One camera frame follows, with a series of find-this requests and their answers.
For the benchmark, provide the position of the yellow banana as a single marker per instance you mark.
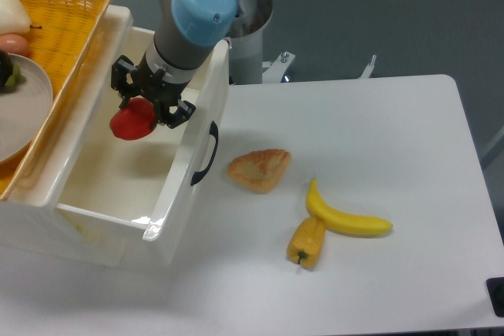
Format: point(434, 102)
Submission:
point(340, 222)

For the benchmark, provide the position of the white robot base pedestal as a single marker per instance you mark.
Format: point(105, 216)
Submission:
point(246, 38)

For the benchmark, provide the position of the red bell pepper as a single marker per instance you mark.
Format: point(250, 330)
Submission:
point(135, 121)

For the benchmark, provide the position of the yellow bell pepper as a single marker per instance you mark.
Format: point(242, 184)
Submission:
point(306, 243)

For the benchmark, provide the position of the golden pastry turnover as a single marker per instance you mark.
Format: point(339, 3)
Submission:
point(259, 171)

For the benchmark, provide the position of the black object at table edge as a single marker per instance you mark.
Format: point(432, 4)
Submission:
point(495, 289)

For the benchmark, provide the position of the open white upper drawer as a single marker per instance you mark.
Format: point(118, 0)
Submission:
point(142, 189)

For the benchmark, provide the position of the white pear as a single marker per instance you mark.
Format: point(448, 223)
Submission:
point(15, 18)

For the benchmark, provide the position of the white metal bracket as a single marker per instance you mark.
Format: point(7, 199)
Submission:
point(277, 71)

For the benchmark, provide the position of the dark eggplant with green stem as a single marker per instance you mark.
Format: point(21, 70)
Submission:
point(11, 76)

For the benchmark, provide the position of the black drawer handle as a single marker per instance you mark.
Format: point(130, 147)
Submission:
point(209, 155)

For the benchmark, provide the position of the white table frame post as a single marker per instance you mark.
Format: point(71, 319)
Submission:
point(369, 68)

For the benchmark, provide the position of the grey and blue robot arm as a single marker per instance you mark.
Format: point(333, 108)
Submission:
point(187, 34)

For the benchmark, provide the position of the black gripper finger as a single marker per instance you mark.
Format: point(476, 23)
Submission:
point(163, 116)
point(121, 80)

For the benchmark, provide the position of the yellow woven basket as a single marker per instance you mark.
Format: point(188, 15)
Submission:
point(68, 29)

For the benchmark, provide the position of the grey round plate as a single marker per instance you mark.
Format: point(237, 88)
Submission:
point(24, 107)

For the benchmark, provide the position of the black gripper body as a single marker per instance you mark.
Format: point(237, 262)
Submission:
point(157, 86)

